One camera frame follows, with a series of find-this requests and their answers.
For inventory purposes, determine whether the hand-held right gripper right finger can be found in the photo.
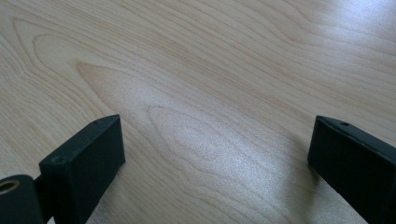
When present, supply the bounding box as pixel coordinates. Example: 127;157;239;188
306;115;396;224

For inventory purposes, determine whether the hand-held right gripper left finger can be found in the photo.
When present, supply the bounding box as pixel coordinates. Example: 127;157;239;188
38;114;127;224

